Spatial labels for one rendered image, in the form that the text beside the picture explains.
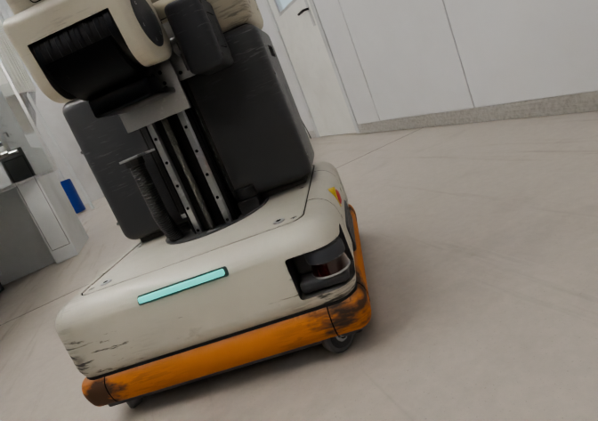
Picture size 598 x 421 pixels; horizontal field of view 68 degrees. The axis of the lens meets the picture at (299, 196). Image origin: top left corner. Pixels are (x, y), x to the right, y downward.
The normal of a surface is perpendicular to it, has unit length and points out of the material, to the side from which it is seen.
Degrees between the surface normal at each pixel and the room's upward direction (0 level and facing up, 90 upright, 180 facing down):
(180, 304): 90
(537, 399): 0
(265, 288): 90
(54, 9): 98
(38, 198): 90
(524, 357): 0
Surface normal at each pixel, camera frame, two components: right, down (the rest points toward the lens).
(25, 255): 0.33, 0.09
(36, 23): -0.02, 0.38
